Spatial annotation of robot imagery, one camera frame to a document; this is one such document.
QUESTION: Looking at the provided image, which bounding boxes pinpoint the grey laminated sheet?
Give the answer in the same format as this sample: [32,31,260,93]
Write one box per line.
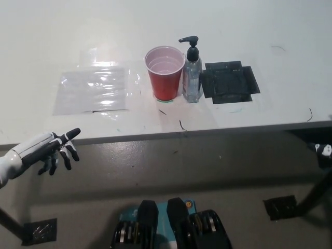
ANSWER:
[52,66,130,116]

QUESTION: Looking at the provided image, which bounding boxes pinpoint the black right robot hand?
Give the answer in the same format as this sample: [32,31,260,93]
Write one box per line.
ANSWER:
[308,142,332,158]

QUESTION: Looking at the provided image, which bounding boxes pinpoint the black floor tape patch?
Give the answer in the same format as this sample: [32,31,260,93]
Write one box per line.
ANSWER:
[263,195,299,222]
[22,217,58,246]

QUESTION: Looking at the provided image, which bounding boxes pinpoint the red plastic cup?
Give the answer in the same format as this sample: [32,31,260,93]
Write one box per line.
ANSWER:
[144,45,185,102]

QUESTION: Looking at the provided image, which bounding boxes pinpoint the black table leg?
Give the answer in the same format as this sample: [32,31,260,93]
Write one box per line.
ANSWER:
[298,155,332,216]
[0,206,26,241]

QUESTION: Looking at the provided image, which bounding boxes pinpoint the black tape patch on table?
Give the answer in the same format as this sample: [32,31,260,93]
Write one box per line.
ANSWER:
[201,61,261,105]

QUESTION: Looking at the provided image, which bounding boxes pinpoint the clear soap bottle black pump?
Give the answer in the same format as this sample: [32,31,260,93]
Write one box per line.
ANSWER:
[178,35,202,104]

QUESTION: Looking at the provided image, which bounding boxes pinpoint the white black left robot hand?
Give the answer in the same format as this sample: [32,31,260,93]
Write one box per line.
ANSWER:
[10,127,81,176]

